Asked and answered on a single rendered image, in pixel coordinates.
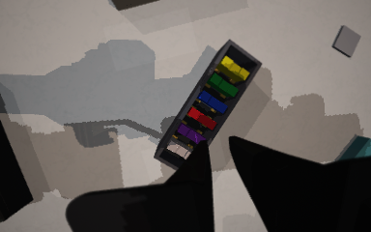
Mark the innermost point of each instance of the beige rectangular tray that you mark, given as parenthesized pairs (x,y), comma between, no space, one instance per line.
(126,4)

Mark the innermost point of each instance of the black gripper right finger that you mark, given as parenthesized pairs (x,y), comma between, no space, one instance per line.
(292,194)

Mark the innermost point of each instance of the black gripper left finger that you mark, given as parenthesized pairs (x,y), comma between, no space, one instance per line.
(184,203)

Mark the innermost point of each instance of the teal rectangular block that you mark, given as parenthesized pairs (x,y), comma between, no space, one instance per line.
(361,147)

